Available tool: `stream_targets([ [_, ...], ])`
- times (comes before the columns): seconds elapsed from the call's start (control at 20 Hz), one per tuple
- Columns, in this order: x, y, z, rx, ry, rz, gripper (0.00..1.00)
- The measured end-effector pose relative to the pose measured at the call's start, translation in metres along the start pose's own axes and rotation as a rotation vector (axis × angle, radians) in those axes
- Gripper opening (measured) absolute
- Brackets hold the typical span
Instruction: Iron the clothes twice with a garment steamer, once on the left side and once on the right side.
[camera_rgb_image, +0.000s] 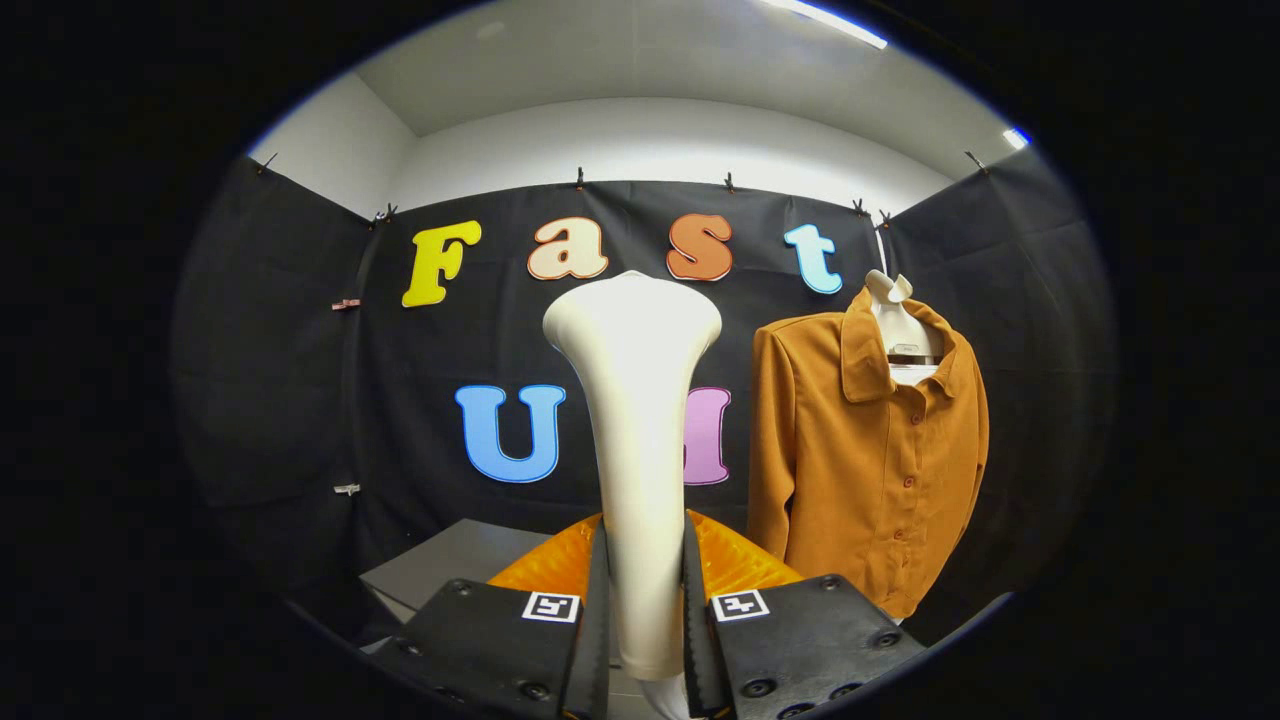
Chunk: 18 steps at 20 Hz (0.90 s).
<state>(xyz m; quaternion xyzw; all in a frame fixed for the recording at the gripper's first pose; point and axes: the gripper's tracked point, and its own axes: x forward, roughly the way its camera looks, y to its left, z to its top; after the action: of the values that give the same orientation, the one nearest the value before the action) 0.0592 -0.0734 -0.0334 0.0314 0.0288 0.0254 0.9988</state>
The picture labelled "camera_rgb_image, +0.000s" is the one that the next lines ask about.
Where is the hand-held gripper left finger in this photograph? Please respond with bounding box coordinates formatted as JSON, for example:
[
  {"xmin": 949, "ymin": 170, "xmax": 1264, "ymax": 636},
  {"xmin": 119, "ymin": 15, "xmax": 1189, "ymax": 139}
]
[{"xmin": 375, "ymin": 512, "xmax": 611, "ymax": 720}]

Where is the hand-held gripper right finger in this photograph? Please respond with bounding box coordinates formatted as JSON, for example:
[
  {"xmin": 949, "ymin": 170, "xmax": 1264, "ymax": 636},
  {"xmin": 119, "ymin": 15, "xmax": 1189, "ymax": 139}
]
[{"xmin": 684, "ymin": 510, "xmax": 926, "ymax": 720}]

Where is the white garment steamer hose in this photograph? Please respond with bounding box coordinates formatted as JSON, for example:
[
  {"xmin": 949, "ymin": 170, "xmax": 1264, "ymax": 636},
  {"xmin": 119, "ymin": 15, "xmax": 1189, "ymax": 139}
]
[{"xmin": 640, "ymin": 675, "xmax": 693, "ymax": 720}]

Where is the orange button-up shirt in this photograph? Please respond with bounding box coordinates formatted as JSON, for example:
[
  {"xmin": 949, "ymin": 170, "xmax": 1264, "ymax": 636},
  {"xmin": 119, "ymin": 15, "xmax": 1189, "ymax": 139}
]
[{"xmin": 747, "ymin": 290, "xmax": 991, "ymax": 621}]

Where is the white garment steamer head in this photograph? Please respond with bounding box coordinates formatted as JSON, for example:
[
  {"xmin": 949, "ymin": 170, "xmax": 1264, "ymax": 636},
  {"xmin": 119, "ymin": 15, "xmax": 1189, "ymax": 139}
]
[{"xmin": 543, "ymin": 270, "xmax": 723, "ymax": 681}]

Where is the black backdrop cloth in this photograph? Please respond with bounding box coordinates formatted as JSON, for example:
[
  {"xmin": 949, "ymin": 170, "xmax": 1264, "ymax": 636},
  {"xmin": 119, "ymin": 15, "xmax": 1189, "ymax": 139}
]
[{"xmin": 170, "ymin": 148, "xmax": 1116, "ymax": 641}]

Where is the white mannequin hanger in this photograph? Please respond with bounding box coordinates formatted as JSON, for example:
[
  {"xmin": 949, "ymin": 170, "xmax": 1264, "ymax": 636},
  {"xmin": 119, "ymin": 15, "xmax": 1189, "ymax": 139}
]
[{"xmin": 865, "ymin": 270, "xmax": 946, "ymax": 386}]

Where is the long ceiling light strip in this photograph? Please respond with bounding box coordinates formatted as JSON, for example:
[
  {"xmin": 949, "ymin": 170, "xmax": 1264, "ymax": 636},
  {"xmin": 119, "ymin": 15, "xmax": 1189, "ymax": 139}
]
[{"xmin": 760, "ymin": 0, "xmax": 889, "ymax": 51}]

